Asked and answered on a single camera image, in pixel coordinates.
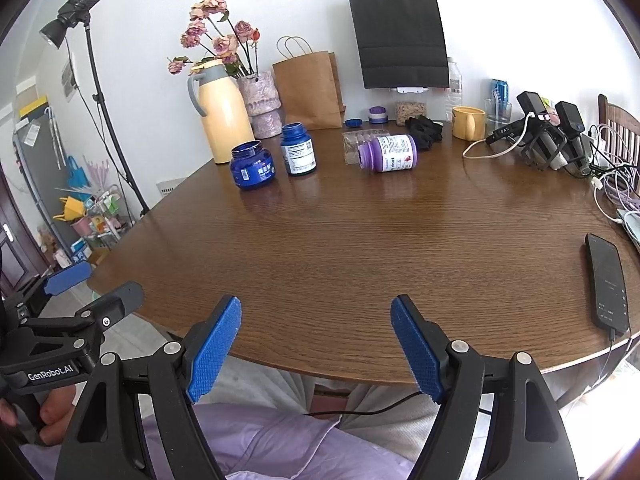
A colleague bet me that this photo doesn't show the wide blue jar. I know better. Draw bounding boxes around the wide blue jar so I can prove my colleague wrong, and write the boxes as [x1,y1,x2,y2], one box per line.
[229,141,279,191]

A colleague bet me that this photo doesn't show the bundle of white cables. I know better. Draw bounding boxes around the bundle of white cables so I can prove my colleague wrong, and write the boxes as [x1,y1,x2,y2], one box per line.
[584,124,640,222]

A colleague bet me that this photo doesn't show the black cloth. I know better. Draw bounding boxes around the black cloth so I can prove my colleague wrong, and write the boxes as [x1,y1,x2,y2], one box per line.
[404,115,445,151]

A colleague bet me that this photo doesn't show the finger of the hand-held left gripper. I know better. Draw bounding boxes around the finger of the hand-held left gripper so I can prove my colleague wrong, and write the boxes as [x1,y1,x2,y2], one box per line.
[5,261,94,313]
[75,281,146,334]

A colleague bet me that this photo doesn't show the black light stand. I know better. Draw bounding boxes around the black light stand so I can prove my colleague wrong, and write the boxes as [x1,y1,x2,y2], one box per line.
[82,24,151,217]

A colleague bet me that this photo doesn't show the white pleated cloth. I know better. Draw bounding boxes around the white pleated cloth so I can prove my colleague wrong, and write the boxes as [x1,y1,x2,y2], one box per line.
[219,359,452,462]

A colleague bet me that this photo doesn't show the person's left hand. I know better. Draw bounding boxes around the person's left hand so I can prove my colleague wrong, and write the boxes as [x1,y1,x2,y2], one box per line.
[0,385,78,448]

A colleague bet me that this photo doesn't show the white cable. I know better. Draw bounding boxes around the white cable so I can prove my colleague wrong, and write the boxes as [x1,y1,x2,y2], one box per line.
[462,114,534,161]

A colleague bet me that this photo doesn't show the black paper bag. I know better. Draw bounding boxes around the black paper bag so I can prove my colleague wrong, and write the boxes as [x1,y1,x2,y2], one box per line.
[348,0,449,90]

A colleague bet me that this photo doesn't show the dried pink roses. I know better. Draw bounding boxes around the dried pink roses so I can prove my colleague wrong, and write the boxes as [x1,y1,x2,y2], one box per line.
[167,0,262,79]

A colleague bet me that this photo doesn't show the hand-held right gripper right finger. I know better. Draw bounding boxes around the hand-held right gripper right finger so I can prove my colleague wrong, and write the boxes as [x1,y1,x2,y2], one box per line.
[390,294,581,480]

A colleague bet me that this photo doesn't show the glass jar of grains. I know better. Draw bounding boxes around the glass jar of grains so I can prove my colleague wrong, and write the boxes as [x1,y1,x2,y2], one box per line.
[396,101,428,127]

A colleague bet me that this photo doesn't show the blue bag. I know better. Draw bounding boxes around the blue bag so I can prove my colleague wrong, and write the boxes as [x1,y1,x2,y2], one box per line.
[66,155,89,189]

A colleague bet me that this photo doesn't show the tall blue bottle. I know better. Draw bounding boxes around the tall blue bottle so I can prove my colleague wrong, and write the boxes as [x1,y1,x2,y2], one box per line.
[279,123,318,177]

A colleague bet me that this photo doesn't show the clear glass cup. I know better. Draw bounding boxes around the clear glass cup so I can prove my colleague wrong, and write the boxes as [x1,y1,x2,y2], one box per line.
[484,98,513,136]

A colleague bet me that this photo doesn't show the clear plastic bottle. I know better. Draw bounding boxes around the clear plastic bottle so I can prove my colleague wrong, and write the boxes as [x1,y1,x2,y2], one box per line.
[446,56,464,111]

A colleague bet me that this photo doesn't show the grey flat device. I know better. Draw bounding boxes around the grey flat device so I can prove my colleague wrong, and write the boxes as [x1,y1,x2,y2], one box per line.
[616,207,640,252]

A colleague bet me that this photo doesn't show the purple pill bottle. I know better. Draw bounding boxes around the purple pill bottle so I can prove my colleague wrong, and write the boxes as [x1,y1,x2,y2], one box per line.
[357,134,419,173]

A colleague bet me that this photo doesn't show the pink mottled vase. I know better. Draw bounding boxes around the pink mottled vase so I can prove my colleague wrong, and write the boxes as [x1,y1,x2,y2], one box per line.
[236,70,284,139]

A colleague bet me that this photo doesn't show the black smartphone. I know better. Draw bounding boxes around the black smartphone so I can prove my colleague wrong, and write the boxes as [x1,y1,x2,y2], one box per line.
[584,233,631,337]

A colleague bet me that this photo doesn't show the clear packet of grains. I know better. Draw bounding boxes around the clear packet of grains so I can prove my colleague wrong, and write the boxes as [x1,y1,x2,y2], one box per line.
[342,129,392,165]

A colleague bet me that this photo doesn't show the dark wooden door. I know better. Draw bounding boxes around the dark wooden door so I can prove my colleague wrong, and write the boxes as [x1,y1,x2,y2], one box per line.
[0,164,52,297]

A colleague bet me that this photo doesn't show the black device with handle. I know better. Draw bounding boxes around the black device with handle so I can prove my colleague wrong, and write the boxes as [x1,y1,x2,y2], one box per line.
[487,91,567,172]
[554,101,594,177]

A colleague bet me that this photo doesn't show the yellow box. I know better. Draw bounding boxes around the yellow box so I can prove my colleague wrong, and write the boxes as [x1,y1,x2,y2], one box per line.
[17,95,49,122]

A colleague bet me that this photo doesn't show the black studio light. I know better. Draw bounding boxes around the black studio light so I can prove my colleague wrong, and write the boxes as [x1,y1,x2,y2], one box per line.
[39,0,101,50]

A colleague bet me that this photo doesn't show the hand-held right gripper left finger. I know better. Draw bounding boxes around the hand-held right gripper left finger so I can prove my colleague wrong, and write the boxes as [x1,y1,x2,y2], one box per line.
[54,294,244,480]

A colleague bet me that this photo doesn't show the yellow thermos jug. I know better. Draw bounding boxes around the yellow thermos jug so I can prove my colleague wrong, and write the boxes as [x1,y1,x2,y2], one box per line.
[187,58,256,165]

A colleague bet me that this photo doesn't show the storage cart with items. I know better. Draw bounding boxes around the storage cart with items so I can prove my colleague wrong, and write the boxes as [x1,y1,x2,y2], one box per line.
[54,180,137,253]

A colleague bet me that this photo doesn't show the brown paper bag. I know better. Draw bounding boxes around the brown paper bag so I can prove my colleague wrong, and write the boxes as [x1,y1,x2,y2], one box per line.
[272,36,337,131]
[328,52,347,114]

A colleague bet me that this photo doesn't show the lavender quilted garment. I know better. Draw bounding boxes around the lavender quilted garment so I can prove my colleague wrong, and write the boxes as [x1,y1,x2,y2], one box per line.
[22,402,442,480]

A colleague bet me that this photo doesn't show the yellow mug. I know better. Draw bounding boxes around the yellow mug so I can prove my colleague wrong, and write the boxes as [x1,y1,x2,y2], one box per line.
[452,106,487,141]

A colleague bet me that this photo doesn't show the grey refrigerator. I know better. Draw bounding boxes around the grey refrigerator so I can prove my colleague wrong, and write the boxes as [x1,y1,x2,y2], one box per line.
[12,105,87,261]

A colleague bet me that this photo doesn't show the wooden chair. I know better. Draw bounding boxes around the wooden chair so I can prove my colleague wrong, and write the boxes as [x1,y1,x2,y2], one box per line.
[597,94,640,173]

